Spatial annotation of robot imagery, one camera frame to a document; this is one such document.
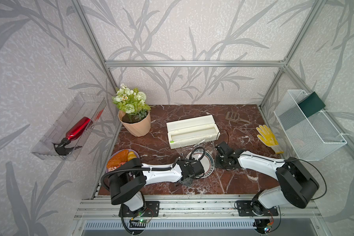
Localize white plate green red rim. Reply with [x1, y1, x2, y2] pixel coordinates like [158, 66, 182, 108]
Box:
[187, 147, 215, 179]

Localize red spray bottle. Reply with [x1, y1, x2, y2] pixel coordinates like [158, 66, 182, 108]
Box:
[53, 109, 104, 156]

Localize white wire mesh basket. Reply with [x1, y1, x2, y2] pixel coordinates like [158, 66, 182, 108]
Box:
[274, 89, 347, 161]

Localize brown slotted spatula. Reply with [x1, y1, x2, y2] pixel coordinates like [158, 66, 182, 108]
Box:
[225, 112, 251, 124]

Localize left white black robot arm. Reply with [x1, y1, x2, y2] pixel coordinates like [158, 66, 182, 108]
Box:
[100, 158, 205, 213]

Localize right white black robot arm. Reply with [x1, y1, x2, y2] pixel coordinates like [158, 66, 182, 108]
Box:
[215, 142, 320, 215]

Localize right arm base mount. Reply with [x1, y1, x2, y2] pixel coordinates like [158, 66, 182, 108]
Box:
[234, 200, 279, 217]

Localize beige flower pot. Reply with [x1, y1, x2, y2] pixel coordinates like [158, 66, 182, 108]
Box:
[118, 111, 151, 137]

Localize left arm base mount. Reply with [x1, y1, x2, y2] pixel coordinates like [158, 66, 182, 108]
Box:
[119, 201, 160, 217]

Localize aluminium front rail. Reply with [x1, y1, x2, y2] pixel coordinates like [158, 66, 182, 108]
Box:
[73, 194, 322, 220]

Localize clear plastic wrap sheet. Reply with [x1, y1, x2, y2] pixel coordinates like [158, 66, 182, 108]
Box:
[176, 140, 220, 161]

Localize dark green card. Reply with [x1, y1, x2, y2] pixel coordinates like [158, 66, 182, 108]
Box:
[298, 92, 326, 118]

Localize clear plastic wall bin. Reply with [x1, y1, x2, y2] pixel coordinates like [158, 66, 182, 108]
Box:
[31, 92, 107, 161]

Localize cream plastic wrap dispenser box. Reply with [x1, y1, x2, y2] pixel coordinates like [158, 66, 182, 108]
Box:
[166, 115, 220, 149]

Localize yellow work glove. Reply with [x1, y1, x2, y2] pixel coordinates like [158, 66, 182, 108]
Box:
[256, 125, 284, 154]

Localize white green artificial flowers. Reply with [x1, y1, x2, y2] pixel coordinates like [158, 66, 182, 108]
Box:
[112, 84, 151, 124]

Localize purple plate of toy food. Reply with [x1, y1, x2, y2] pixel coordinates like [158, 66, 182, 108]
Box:
[106, 149, 139, 173]

